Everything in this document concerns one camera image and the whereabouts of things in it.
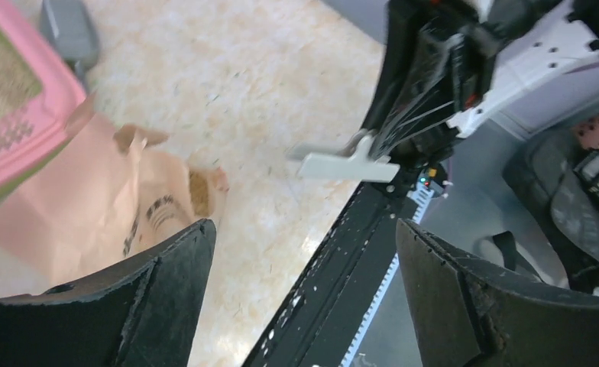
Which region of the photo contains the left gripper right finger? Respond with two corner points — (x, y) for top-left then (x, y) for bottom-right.
(396, 220), (599, 366)

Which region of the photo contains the pink cat litter bag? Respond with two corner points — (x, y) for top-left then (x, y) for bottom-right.
(0, 96), (229, 285)

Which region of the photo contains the white bag sealing clip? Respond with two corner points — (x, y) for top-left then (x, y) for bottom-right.
(286, 129), (400, 183)

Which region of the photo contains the metal litter scoop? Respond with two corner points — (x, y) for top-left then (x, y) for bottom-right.
(39, 0), (101, 92)

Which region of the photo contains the pink and green litter box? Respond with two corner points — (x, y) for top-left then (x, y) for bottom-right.
(0, 1), (86, 196)

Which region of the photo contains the black bag beside table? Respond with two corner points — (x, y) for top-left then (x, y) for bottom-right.
(491, 127), (599, 294)

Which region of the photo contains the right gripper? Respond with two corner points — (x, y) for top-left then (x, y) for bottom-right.
(362, 1), (499, 159)

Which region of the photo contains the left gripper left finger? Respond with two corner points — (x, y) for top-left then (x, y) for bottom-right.
(0, 219), (216, 366)

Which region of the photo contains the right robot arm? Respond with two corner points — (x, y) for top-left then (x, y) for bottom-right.
(356, 1), (599, 162)

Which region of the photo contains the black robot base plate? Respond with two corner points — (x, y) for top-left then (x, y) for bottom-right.
(243, 170), (432, 367)

